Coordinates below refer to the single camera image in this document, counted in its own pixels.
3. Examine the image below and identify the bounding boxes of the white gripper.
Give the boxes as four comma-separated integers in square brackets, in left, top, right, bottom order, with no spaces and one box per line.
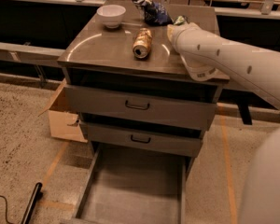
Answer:
[167,22,202,54]

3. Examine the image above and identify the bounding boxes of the green soda can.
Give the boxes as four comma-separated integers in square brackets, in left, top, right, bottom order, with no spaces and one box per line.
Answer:
[173,15,189,26]

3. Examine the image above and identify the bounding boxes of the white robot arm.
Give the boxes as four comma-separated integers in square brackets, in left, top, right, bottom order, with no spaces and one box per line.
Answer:
[167,22,280,224]

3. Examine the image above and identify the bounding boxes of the gold soda can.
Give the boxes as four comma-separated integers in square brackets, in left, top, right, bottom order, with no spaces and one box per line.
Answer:
[133,28,152,59]

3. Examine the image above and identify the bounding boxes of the grey drawer cabinet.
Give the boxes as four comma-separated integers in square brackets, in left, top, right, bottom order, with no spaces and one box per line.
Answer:
[57,1,231,179]

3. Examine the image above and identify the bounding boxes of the grey top drawer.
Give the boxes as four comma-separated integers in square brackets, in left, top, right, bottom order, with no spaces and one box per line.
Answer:
[64,85,217,131]

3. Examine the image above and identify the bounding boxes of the grey middle drawer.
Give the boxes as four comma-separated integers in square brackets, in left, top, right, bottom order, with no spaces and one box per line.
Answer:
[79,121,202,157]

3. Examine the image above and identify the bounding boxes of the grey open bottom drawer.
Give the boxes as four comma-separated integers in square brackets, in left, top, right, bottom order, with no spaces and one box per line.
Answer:
[60,144,186,224]

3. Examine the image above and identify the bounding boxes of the blue chip bag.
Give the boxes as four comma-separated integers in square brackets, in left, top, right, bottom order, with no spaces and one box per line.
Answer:
[132,0,173,26]

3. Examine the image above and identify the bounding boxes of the white bowl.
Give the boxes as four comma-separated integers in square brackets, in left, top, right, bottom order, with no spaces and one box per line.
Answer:
[96,5,126,28]

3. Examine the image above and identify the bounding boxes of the cardboard box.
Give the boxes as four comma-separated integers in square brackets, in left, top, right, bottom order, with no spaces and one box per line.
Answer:
[39,79,87,143]

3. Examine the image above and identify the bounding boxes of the black pole on floor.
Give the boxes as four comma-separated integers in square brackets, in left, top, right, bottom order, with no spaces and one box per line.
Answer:
[21,182,43,224]

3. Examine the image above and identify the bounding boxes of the grey metal shelf rail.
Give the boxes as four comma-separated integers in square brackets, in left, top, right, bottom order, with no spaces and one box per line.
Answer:
[0,42,64,67]

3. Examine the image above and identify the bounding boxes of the black cable on floor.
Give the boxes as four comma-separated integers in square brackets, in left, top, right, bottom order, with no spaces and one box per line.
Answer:
[0,194,15,224]

